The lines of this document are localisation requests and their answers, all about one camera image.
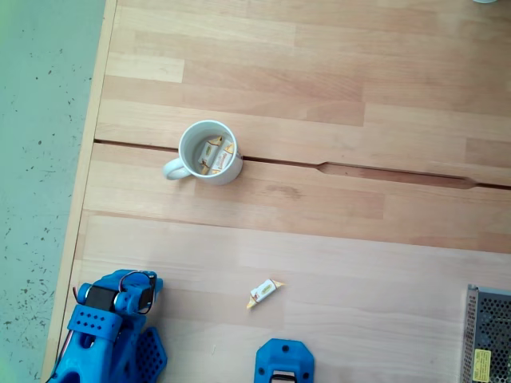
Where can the yellow white sweet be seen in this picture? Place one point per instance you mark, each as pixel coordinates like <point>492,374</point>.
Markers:
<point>264,293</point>
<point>207,151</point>
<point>224,157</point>

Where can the white printed mug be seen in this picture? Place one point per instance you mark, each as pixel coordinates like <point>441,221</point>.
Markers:
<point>223,175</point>

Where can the pale wooden board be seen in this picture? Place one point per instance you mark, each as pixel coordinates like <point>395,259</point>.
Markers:
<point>359,299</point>

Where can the metal mesh power supply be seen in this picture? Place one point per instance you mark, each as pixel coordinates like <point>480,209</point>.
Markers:
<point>489,327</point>

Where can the white round object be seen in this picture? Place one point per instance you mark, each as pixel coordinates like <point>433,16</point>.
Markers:
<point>485,1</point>

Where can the blue printed post base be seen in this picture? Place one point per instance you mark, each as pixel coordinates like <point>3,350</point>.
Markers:
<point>285,357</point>

